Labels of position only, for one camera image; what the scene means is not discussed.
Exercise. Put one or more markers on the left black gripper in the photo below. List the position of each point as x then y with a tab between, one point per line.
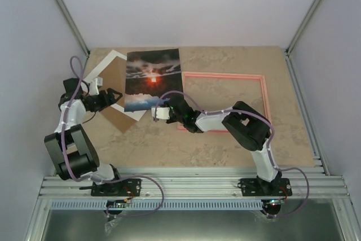
109	101

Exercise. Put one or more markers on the sunset landscape photo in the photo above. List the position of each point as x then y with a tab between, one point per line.
150	74

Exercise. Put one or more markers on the pink picture frame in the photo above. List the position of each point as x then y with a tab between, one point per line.
235	76

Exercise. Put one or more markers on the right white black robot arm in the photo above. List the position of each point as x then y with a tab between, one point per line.
247	126

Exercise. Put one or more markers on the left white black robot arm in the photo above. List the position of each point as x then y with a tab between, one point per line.
70	148

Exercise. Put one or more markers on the white mat brown backing board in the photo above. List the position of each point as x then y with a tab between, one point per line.
111	68

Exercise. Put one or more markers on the left circuit board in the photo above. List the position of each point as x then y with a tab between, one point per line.
120	203

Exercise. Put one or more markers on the circuit board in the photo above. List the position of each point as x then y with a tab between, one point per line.
120	203
274	202

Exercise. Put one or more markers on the right circuit board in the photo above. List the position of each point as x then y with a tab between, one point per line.
274	202

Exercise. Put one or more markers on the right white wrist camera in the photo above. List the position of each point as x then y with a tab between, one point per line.
160	113

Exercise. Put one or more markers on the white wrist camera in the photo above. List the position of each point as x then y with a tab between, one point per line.
160	113
95	85

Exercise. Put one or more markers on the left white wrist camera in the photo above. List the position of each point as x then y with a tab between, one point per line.
95	85

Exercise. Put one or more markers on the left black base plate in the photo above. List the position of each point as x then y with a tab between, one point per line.
127	188

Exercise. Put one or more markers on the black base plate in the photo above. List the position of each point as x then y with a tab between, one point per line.
258	187
127	188

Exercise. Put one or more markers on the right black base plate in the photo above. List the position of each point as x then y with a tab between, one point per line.
258	187

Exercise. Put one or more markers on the left aluminium corner post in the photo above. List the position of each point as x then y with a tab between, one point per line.
73	27

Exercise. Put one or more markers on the aluminium corner post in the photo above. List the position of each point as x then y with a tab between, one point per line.
315	5
73	27

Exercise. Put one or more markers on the blue slotted cable duct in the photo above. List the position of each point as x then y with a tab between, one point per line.
168	205

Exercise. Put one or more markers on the aluminium rail platform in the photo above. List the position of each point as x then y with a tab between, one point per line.
202	183

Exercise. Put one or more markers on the right aluminium corner post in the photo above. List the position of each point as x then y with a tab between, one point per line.
315	5

